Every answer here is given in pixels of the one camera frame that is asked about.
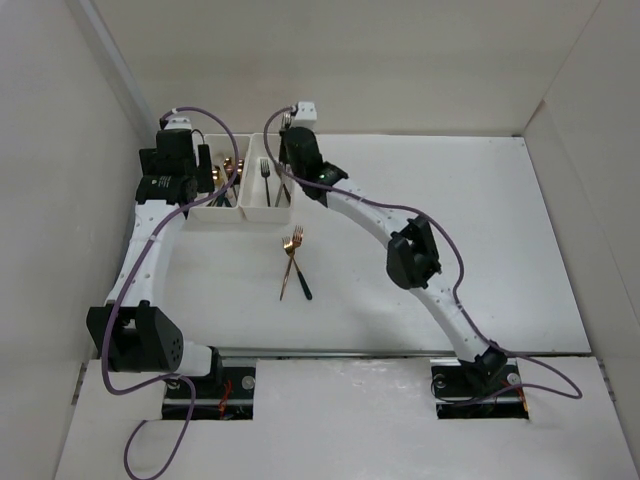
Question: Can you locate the black fork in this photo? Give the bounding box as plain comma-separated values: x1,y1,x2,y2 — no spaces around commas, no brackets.
260,158,271,207

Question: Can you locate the green handle gold spoon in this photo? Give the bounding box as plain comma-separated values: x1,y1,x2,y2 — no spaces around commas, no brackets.
210,191,233,208

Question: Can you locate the copper fork diagonal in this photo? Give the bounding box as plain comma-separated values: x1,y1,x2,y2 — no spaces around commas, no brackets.
274,162,291,207

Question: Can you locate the silver fork long handle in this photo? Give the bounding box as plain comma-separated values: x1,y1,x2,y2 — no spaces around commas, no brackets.
280,111,292,132

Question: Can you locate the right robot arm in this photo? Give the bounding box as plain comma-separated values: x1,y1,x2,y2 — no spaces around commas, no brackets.
279,127,506,397

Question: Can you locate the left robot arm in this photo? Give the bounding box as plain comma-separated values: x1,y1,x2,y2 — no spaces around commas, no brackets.
86,127,224,397

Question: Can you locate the right white plastic bin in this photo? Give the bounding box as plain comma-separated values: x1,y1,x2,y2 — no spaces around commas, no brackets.
239,133,296,224

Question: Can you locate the white plastic bin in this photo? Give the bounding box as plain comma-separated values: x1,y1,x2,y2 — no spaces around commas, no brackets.
239,133,296,224
191,133,250,223

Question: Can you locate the left white plastic bin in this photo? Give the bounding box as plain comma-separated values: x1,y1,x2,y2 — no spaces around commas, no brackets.
191,133,250,223

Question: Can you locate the rose gold fork left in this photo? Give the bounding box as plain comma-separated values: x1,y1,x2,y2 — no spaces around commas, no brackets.
279,237,295,301

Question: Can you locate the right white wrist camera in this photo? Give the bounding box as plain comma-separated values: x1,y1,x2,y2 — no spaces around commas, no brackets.
291,101,318,127

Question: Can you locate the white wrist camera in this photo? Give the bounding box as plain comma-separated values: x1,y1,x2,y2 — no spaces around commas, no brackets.
159,110,193,131
291,101,318,127

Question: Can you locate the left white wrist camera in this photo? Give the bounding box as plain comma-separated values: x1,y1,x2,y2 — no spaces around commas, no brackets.
159,110,193,131

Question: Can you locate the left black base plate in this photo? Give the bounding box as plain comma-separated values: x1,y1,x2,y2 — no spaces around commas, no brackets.
161,358,257,421

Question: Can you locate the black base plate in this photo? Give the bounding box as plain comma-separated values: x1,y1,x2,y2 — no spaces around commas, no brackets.
161,358,257,421
431,364,529,420

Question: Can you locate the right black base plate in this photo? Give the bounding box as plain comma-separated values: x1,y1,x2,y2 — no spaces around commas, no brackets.
431,364,529,420

